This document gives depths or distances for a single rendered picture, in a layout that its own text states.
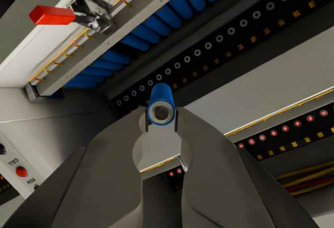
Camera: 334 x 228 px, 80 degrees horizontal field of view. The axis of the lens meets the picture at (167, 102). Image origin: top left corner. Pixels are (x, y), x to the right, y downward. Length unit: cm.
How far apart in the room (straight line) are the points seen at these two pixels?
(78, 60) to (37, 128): 12
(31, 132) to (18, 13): 16
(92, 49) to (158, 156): 15
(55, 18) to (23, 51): 11
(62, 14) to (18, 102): 19
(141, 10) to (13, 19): 14
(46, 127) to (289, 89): 32
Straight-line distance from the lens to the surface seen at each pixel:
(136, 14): 24
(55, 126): 36
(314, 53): 22
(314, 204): 42
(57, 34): 27
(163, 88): 16
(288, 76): 21
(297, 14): 35
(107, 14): 25
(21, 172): 37
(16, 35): 28
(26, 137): 34
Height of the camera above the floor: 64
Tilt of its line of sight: 11 degrees up
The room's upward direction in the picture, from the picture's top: 146 degrees clockwise
